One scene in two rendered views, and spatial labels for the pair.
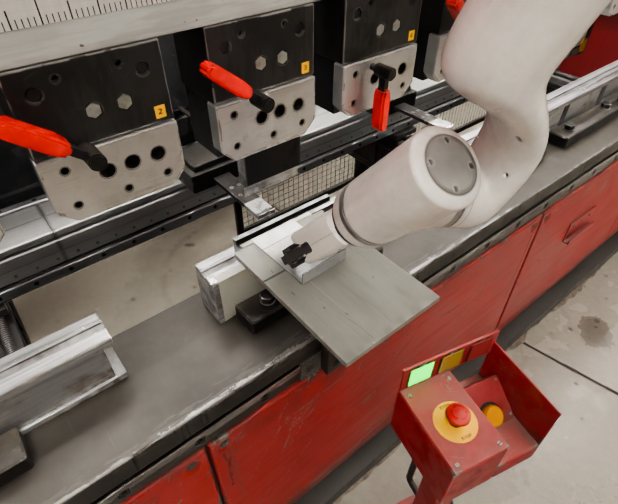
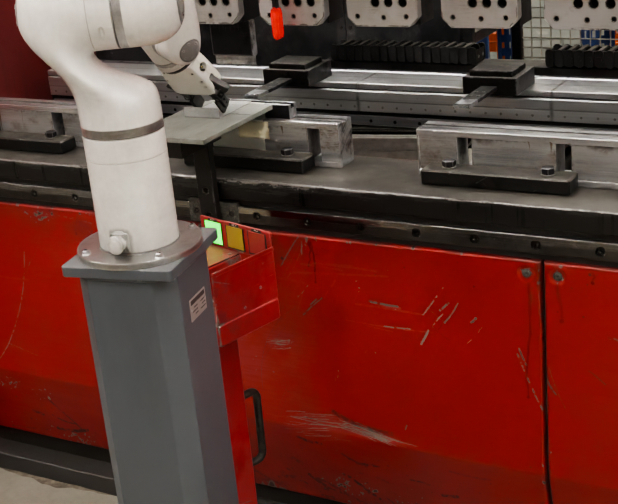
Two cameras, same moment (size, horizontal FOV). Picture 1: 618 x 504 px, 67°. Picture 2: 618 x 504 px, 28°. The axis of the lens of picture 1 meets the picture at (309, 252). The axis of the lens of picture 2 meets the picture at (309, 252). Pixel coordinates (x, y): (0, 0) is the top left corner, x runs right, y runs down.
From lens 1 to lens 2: 2.47 m
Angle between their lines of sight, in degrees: 62
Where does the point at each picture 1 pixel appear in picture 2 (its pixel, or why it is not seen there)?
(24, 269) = (171, 94)
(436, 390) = (214, 252)
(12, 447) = (63, 138)
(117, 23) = not seen: outside the picture
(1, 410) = (73, 120)
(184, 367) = not seen: hidden behind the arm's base
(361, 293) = (189, 127)
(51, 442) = (77, 152)
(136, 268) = not seen: hidden behind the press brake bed
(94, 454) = (76, 160)
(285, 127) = (217, 13)
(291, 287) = (180, 115)
